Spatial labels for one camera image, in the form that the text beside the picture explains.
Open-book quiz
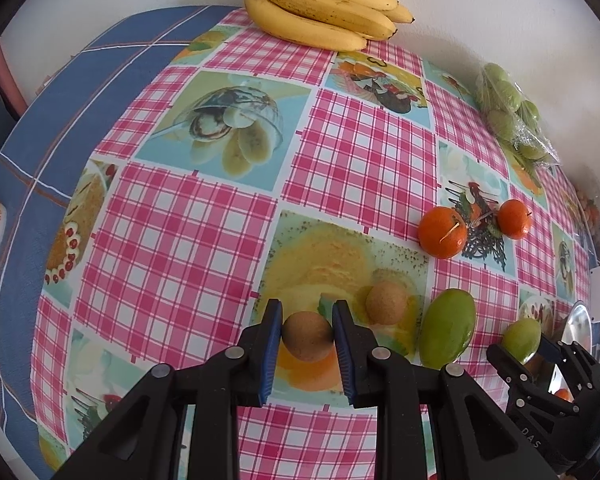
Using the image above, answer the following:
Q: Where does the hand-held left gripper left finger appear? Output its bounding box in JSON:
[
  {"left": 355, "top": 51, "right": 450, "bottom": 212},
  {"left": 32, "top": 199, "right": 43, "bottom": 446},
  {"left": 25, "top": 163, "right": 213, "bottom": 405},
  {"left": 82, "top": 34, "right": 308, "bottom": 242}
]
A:
[{"left": 54, "top": 298, "right": 284, "bottom": 480}]

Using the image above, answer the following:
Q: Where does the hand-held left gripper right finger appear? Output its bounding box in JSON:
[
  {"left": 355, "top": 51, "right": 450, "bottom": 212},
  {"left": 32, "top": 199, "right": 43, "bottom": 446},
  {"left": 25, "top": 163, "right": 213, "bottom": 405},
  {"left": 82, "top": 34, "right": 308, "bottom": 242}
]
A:
[{"left": 332, "top": 300, "right": 556, "bottom": 480}]

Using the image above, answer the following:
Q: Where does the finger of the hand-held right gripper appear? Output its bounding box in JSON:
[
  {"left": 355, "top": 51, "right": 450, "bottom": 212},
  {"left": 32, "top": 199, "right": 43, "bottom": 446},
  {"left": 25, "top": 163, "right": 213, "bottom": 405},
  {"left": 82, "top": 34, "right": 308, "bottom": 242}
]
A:
[
  {"left": 486, "top": 344, "right": 536, "bottom": 396},
  {"left": 537, "top": 335, "right": 600, "bottom": 396}
]

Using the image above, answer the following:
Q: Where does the round green mango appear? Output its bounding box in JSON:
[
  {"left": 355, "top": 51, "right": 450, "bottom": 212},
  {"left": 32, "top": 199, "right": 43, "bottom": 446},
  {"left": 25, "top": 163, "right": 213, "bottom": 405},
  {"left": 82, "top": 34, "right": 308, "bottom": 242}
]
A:
[{"left": 501, "top": 317, "right": 542, "bottom": 365}]

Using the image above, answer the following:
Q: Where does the brown longan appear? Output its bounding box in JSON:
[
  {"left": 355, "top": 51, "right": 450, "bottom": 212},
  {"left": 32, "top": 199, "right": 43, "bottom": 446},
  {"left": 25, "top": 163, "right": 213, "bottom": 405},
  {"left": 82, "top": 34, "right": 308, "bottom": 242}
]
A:
[
  {"left": 365, "top": 282, "right": 410, "bottom": 325},
  {"left": 282, "top": 312, "right": 335, "bottom": 362}
]

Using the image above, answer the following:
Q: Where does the round metal bowl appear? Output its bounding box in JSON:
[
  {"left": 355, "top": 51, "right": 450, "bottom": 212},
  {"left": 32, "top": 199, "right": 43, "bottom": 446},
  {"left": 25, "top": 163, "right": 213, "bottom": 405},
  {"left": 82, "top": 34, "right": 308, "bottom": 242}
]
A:
[{"left": 530, "top": 300, "right": 600, "bottom": 396}]

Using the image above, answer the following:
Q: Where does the tangerine with stick stem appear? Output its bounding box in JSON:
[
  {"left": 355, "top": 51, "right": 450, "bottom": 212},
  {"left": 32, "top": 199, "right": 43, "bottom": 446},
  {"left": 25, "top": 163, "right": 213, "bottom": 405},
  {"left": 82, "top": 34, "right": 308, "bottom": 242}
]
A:
[{"left": 418, "top": 206, "right": 467, "bottom": 260}]

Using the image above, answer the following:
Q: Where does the clear tray of green fruits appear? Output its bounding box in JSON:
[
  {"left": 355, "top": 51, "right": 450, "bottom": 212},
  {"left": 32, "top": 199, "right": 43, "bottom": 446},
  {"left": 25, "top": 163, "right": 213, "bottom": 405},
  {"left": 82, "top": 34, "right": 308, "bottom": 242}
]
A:
[{"left": 475, "top": 62, "right": 561, "bottom": 166}]

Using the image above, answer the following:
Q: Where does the elongated green mango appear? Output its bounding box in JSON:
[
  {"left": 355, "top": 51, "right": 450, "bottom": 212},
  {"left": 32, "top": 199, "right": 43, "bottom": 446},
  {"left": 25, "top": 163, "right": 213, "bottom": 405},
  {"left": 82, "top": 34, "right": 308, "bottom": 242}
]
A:
[{"left": 419, "top": 288, "right": 477, "bottom": 370}]

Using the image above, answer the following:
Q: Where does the pink checked printed tablecloth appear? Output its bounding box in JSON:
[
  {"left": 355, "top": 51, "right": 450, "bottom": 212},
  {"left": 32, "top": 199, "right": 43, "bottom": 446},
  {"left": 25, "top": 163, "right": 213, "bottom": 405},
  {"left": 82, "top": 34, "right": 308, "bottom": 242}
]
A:
[{"left": 34, "top": 7, "right": 598, "bottom": 480}]

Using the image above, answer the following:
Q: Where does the clear bag of longans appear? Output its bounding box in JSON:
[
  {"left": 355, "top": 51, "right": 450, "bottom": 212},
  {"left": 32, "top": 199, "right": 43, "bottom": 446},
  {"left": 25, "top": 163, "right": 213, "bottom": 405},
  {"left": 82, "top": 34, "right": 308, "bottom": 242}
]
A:
[{"left": 575, "top": 187, "right": 600, "bottom": 241}]

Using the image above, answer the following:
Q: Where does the yellow banana bunch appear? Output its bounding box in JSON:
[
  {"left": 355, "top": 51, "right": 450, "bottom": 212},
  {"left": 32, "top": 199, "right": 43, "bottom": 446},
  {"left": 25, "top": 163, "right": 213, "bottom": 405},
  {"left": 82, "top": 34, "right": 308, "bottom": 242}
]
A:
[{"left": 244, "top": 0, "right": 416, "bottom": 52}]

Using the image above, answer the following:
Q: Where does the pink furniture edge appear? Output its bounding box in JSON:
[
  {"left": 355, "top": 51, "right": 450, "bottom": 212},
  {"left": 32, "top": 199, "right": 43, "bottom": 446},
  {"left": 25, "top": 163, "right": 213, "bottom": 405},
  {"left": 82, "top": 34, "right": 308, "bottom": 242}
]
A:
[{"left": 0, "top": 40, "right": 31, "bottom": 121}]

